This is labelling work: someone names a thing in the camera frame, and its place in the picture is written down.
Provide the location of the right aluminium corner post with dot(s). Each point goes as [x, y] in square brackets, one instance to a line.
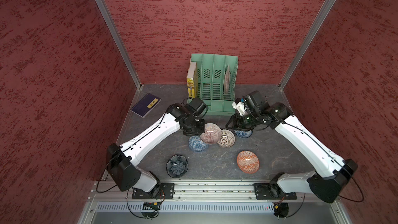
[312, 32]

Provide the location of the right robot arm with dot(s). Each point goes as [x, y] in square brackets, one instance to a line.
[330, 174]

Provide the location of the green desk file organizer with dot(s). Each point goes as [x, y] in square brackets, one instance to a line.
[211, 71]

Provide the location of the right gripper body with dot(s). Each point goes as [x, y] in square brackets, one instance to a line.
[246, 122]

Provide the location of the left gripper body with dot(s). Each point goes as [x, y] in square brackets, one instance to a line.
[195, 127]

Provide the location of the orange patterned bowl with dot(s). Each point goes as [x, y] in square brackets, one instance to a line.
[248, 162]

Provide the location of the yellow book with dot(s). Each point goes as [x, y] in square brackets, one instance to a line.
[192, 80]

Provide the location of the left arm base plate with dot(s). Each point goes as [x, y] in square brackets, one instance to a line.
[162, 191]

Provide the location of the left aluminium corner post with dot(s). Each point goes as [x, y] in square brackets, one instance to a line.
[101, 4]

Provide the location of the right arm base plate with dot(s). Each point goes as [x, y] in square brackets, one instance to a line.
[267, 191]

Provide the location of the blue floral bowl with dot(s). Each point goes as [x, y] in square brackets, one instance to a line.
[196, 144]

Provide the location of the blue white rim bowl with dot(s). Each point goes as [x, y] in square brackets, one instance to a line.
[243, 134]

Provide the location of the dark flower pattern bowl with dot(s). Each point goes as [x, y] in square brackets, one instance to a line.
[177, 166]

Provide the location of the navy blue notebook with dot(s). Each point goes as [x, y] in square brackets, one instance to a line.
[145, 105]

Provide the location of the pink thin book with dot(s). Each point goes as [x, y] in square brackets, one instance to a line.
[226, 84]

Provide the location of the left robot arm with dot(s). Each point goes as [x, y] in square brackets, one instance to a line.
[122, 161]

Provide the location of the white brown lattice bowl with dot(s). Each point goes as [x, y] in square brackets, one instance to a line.
[227, 139]

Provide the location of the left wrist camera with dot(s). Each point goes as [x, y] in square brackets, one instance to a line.
[197, 108]

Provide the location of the pink striped bowl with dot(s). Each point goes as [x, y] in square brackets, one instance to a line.
[212, 134]

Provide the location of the aluminium corner post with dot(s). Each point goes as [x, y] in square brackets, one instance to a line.
[312, 32]
[101, 4]

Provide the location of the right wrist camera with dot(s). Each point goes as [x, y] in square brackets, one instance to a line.
[253, 103]

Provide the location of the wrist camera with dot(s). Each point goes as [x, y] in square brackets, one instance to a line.
[253, 103]
[197, 108]

